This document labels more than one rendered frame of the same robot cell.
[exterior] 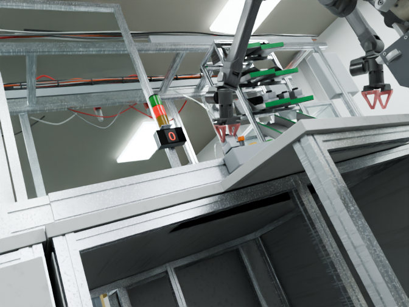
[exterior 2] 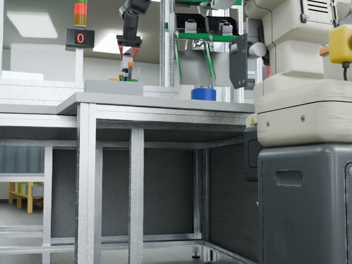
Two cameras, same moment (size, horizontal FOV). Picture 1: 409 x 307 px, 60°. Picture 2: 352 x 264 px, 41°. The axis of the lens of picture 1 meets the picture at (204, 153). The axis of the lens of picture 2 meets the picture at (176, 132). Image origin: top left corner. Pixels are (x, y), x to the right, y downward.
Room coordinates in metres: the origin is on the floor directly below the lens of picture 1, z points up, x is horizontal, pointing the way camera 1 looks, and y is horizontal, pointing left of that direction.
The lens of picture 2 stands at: (-0.47, -0.89, 0.63)
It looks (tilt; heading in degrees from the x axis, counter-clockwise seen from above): 5 degrees up; 17
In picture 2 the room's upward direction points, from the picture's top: straight up
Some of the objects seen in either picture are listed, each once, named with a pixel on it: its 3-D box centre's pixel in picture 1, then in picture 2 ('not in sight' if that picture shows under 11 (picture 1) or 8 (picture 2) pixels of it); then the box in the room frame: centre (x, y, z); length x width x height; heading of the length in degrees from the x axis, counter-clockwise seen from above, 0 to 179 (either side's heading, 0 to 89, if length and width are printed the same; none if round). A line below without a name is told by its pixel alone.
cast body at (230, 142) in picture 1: (227, 144); (126, 62); (1.36, -0.10, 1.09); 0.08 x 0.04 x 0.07; 32
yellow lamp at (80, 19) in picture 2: (163, 122); (80, 21); (1.35, 0.11, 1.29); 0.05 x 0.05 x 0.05
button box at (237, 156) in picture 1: (256, 155); (113, 90); (1.12, -0.16, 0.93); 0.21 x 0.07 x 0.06; 122
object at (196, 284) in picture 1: (267, 288); (202, 200); (2.87, -0.05, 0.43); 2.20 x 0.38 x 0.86; 122
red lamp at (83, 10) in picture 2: (159, 112); (80, 9); (1.35, 0.11, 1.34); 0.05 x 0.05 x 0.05
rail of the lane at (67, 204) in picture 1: (202, 178); (59, 95); (1.07, 0.04, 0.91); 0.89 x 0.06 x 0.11; 122
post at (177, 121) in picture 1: (188, 150); (166, 33); (2.50, 0.10, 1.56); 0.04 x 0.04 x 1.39; 32
